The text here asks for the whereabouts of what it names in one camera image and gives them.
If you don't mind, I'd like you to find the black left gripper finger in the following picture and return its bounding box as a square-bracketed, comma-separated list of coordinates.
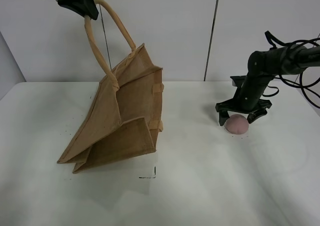
[57, 0, 99, 20]

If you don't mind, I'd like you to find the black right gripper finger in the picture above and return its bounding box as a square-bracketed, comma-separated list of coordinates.
[246, 107, 268, 124]
[218, 110, 230, 127]

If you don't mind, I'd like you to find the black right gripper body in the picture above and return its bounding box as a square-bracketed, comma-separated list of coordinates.
[215, 75, 272, 114]

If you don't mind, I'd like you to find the pink peach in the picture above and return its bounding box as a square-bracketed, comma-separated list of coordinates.
[224, 114, 249, 135]

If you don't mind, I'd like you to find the brown linen tote bag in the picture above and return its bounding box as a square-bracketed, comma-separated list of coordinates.
[58, 0, 164, 173]

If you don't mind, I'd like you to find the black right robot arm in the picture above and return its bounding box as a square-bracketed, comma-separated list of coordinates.
[215, 44, 320, 126]

